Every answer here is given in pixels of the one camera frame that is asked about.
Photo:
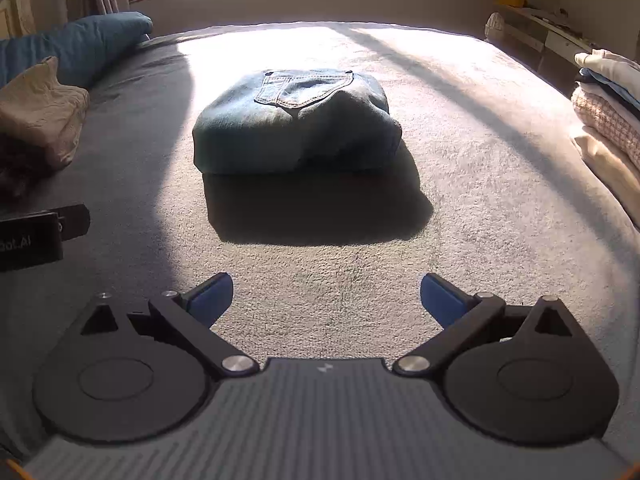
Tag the grey blanket bed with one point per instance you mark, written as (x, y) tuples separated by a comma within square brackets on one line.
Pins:
[(475, 185)]

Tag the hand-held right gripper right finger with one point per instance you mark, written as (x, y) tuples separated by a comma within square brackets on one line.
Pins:
[(440, 300)]

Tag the white folded garment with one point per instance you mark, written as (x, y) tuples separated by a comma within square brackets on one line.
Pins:
[(612, 62)]

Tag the white desk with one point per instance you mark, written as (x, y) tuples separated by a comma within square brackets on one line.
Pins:
[(545, 25)]

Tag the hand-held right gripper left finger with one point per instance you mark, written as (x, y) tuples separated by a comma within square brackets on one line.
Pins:
[(212, 297)]

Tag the beige pants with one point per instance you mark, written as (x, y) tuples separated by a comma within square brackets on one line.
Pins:
[(40, 105)]

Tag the blue pillow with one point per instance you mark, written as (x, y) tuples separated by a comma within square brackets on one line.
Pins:
[(75, 45)]

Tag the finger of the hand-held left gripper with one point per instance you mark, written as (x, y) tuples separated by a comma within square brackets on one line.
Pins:
[(75, 221)]

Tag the dark plaid shirt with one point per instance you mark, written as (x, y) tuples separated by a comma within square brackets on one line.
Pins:
[(20, 170)]

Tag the blue folded garment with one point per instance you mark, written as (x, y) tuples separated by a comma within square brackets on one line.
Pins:
[(612, 87)]

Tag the cream folded garment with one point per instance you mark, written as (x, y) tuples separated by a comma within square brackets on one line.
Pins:
[(605, 160)]

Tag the blue denim jeans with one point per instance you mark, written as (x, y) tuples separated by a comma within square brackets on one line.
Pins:
[(300, 130)]

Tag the cream carved headboard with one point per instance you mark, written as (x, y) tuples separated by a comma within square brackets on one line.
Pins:
[(17, 10)]

